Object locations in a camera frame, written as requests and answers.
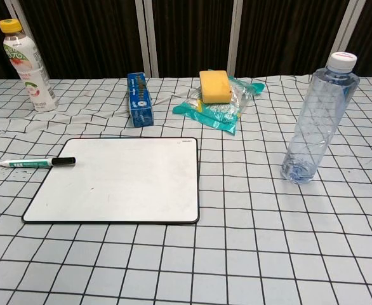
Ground clear water bottle, white cap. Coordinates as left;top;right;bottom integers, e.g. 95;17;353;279
280;51;361;186

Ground white drink bottle, yellow cap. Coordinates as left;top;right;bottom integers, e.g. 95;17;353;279
0;18;60;112

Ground white black-grid tablecloth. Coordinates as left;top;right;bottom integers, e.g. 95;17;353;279
0;74;372;305

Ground white green marker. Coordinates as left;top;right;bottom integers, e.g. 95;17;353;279
0;156;77;168

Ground blue rectangular cardboard box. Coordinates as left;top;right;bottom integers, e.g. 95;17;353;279
127;72;156;128

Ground dark folding screen, white frames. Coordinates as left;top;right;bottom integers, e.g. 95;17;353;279
0;0;372;81

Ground white drawing board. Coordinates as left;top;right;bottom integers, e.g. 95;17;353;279
21;137;201;225

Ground yellow sponge block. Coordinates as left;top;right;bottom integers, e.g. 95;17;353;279
199;70;233;105

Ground teal clear plastic package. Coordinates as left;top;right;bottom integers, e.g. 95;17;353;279
172;68;265;134

